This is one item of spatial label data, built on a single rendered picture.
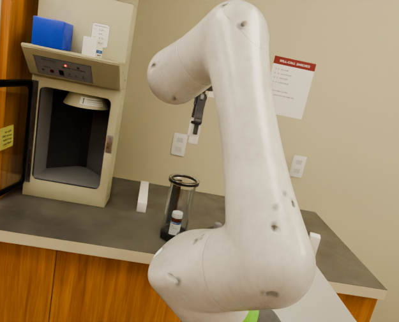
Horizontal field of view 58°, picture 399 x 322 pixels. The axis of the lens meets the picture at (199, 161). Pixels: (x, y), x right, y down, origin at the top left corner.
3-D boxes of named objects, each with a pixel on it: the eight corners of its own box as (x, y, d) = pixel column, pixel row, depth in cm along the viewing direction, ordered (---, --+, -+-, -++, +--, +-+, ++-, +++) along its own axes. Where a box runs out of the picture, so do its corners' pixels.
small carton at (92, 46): (88, 55, 126) (90, 37, 125) (101, 57, 126) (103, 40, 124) (81, 53, 121) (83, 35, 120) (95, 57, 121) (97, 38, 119)
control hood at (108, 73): (31, 72, 130) (34, 44, 127) (121, 90, 133) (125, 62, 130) (17, 73, 118) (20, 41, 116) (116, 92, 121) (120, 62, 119)
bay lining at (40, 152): (53, 161, 163) (61, 82, 155) (110, 171, 165) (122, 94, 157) (31, 177, 139) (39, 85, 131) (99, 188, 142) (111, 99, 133)
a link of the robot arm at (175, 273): (260, 356, 56) (189, 269, 51) (191, 352, 66) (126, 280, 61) (281, 289, 65) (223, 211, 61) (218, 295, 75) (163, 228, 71)
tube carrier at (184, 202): (158, 225, 135) (168, 171, 130) (187, 229, 137) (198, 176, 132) (158, 239, 125) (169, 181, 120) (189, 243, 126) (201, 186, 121)
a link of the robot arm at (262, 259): (292, 311, 42) (234, -31, 61) (195, 316, 52) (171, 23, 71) (341, 302, 51) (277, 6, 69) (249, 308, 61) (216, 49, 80)
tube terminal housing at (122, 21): (45, 175, 165) (62, -3, 147) (115, 187, 168) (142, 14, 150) (21, 193, 141) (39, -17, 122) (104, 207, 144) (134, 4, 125)
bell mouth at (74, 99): (70, 99, 151) (72, 85, 150) (113, 107, 152) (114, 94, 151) (56, 103, 134) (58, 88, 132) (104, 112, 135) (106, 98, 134)
